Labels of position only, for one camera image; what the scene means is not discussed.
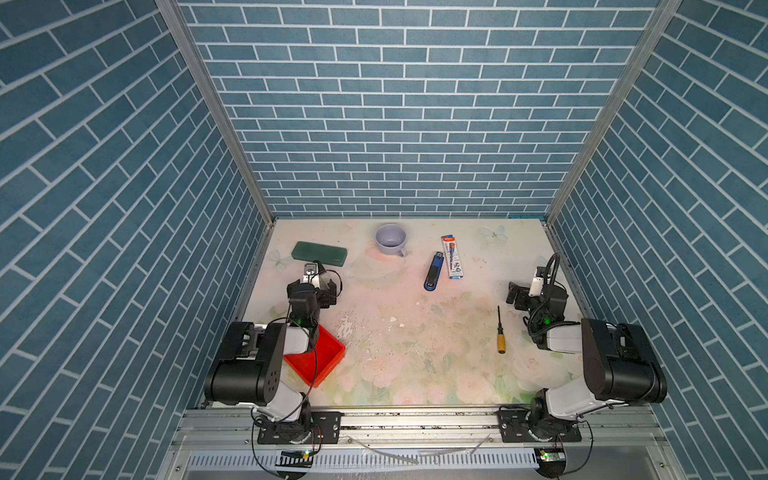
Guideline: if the yellow handled screwdriver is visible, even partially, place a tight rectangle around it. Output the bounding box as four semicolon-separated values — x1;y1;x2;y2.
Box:
496;306;506;354

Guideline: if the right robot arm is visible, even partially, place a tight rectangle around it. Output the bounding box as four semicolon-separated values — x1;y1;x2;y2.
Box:
497;282;668;443

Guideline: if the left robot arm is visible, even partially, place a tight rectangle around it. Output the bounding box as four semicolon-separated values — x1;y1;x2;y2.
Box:
204;274;345;452

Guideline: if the red plastic bin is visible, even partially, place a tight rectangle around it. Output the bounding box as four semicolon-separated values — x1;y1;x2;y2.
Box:
284;325;346;387

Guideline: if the green rectangular case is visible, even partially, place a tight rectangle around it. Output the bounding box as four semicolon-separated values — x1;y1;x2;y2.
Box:
291;241;348;267

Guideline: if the lavender ceramic mug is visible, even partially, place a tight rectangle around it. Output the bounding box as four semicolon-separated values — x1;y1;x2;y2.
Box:
375;224;407;257

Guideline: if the HB pencil box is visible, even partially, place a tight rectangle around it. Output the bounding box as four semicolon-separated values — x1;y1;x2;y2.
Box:
441;235;464;280

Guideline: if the blue black stapler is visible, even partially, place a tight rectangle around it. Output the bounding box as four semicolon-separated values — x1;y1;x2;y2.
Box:
423;252;444;292

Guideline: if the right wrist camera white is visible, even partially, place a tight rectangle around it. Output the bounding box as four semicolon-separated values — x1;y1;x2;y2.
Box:
528;266;548;297

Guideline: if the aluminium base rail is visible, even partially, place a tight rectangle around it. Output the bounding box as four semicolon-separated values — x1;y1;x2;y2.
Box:
159;406;683;479

